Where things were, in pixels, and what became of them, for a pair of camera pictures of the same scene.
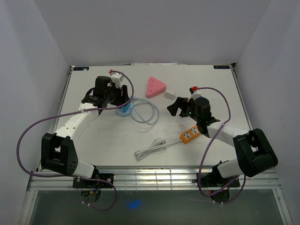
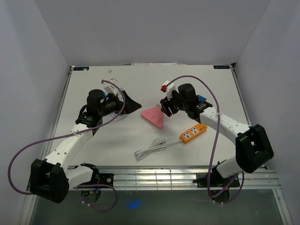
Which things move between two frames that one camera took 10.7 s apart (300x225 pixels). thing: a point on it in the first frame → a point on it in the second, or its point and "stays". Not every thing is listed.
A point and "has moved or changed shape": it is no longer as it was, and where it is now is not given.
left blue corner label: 82,68 stays
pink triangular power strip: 154,87 → 155,116
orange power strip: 190,134 stays
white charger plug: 170,96 has moved or changed shape
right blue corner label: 221,67 stays
